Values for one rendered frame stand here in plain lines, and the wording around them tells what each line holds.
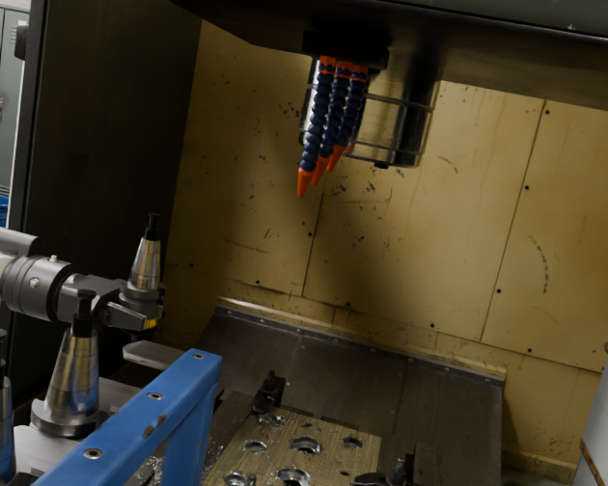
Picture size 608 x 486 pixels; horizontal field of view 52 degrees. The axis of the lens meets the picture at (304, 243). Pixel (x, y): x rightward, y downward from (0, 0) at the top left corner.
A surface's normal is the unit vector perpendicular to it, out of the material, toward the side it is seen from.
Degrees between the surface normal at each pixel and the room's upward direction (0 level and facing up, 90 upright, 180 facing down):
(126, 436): 0
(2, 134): 90
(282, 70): 90
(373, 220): 90
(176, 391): 0
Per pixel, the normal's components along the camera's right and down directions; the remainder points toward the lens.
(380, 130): 0.11, 0.22
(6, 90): -0.14, 0.18
